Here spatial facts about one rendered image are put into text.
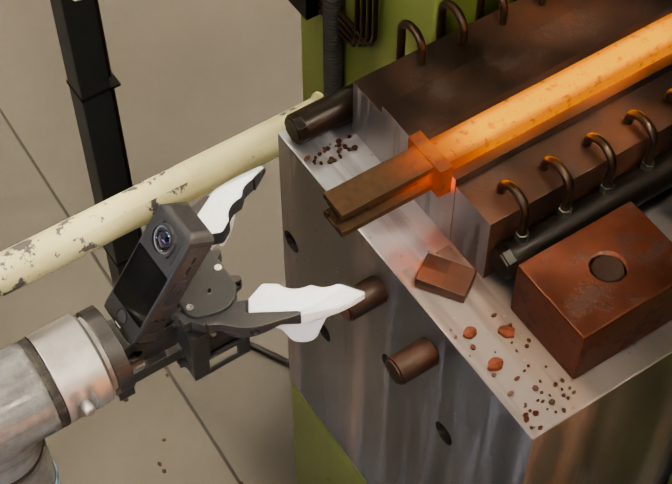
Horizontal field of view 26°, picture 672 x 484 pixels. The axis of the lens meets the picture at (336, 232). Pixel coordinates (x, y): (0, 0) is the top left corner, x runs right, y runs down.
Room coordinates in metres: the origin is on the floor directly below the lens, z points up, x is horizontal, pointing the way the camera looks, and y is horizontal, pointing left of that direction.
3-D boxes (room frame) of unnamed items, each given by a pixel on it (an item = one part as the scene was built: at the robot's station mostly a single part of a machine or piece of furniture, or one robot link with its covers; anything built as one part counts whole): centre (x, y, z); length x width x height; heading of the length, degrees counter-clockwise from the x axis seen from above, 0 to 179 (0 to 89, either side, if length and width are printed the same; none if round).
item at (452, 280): (0.70, -0.09, 0.92); 0.04 x 0.03 x 0.01; 67
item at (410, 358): (0.64, -0.07, 0.87); 0.04 x 0.03 x 0.03; 123
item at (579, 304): (0.67, -0.22, 0.95); 0.12 x 0.09 x 0.07; 123
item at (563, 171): (0.74, -0.18, 0.99); 0.04 x 0.01 x 0.06; 33
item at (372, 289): (0.71, -0.02, 0.87); 0.04 x 0.03 x 0.03; 123
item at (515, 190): (0.71, -0.14, 0.99); 0.04 x 0.01 x 0.06; 33
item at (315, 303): (0.62, 0.02, 0.97); 0.09 x 0.03 x 0.06; 88
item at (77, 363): (0.57, 0.20, 0.98); 0.08 x 0.05 x 0.08; 34
